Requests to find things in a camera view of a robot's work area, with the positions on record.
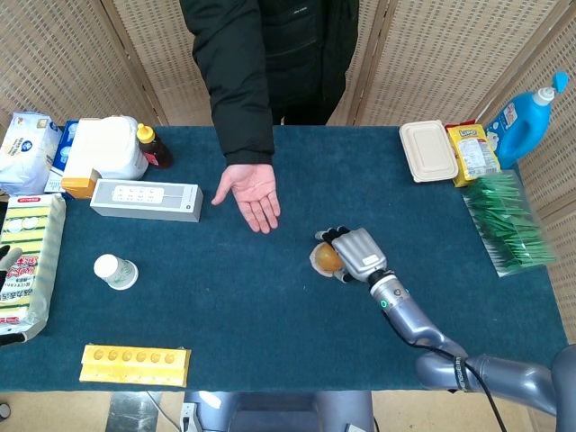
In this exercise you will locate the grey power strip box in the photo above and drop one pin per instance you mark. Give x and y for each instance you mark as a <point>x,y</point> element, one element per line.
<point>144,200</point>

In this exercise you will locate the person's black jacket torso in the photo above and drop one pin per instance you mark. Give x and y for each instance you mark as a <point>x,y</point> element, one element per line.
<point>306,58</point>

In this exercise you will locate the yellow snack bag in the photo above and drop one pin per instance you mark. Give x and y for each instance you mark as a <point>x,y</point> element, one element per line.
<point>474,153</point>

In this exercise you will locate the white floor power socket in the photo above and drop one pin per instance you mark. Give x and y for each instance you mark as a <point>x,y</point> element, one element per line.
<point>187,416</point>

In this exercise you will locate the blue and white carton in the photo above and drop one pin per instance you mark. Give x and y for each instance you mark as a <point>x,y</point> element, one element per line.
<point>63,153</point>

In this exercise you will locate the blue detergent bottle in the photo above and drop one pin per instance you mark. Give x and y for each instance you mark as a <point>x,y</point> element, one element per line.
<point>522,130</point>

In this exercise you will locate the beige lidded lunch box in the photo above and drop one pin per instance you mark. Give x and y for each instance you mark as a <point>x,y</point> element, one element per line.
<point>427,150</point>

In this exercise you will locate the yellow wooden block with holes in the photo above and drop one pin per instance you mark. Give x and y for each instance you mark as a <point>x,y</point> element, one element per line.
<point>135,366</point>

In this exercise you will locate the honey bottle yellow cap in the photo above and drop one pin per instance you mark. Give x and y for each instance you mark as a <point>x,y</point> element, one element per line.
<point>155,150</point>

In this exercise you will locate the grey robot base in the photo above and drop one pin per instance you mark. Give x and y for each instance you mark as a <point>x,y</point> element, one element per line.
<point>279,411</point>

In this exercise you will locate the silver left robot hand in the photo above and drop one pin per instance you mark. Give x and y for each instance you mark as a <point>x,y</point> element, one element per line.
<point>8,265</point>

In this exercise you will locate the white paper cup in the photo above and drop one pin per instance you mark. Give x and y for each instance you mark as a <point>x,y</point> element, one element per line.
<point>114,271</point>

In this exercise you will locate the person's black-sleeved right arm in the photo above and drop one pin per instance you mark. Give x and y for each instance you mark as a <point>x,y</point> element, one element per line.
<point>238,90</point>

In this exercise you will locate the person's bare right hand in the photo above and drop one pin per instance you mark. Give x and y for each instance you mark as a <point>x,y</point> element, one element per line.
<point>252,193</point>

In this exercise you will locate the white plastic jug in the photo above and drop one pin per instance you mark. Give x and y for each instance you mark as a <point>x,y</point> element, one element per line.
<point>108,144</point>

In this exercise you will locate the yellow green sponge pack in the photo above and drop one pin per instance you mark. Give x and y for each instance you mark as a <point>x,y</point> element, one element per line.
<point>31,234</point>

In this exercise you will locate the white tissue pack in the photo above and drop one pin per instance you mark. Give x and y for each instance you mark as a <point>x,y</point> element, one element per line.
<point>24,153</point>

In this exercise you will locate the small orange box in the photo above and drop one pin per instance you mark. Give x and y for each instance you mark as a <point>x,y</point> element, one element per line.
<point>78,185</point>

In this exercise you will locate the dark blue table cloth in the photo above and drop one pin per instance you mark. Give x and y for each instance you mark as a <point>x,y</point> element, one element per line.
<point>279,315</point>

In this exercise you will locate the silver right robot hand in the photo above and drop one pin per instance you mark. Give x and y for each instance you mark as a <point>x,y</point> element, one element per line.
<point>360,252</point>

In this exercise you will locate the green sachet pack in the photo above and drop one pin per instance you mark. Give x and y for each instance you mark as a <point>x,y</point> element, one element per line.
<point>508,220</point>

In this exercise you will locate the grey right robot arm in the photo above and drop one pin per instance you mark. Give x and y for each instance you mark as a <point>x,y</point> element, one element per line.
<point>414,324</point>

